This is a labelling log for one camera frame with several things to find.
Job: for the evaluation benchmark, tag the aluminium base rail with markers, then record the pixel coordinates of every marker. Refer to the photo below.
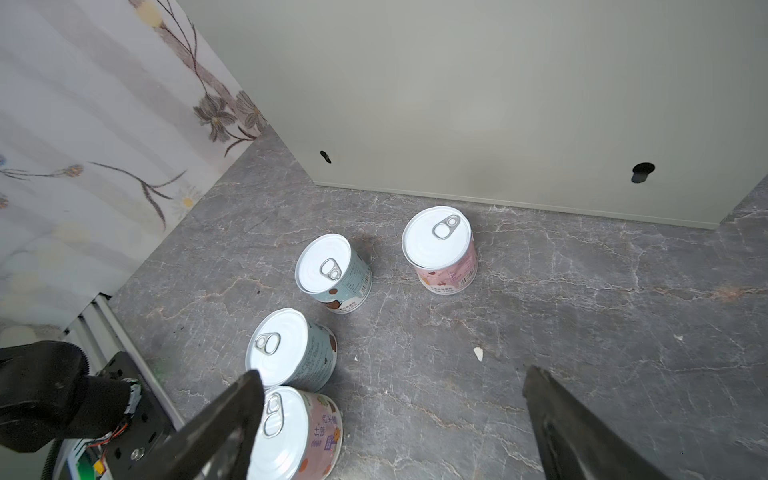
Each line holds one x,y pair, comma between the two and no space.
101,335

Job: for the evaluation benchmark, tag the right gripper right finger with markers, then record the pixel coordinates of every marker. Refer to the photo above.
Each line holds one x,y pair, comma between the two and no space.
573,442

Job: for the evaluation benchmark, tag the blue label can lower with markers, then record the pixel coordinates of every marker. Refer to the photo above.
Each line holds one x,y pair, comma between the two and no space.
289,350

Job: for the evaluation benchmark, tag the blue label can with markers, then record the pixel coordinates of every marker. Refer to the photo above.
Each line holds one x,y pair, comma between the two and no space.
334,274
289,350

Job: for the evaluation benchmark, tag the pink label can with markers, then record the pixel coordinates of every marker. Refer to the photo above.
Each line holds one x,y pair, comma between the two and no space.
438,242

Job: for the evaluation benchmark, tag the grey metal cabinet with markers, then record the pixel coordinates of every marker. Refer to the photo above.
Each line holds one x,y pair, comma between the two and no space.
651,111

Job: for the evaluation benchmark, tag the purple label can front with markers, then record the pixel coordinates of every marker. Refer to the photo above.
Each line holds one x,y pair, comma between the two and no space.
300,436

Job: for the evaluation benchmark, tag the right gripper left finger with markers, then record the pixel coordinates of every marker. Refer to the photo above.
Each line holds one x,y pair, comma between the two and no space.
216,444

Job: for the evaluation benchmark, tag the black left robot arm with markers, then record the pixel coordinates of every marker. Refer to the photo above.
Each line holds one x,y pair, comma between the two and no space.
48,394

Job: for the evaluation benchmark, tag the blue label can upper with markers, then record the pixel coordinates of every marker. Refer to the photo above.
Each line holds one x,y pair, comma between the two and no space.
334,274

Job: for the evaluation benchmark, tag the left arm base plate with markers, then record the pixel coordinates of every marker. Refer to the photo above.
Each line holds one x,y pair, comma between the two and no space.
139,433

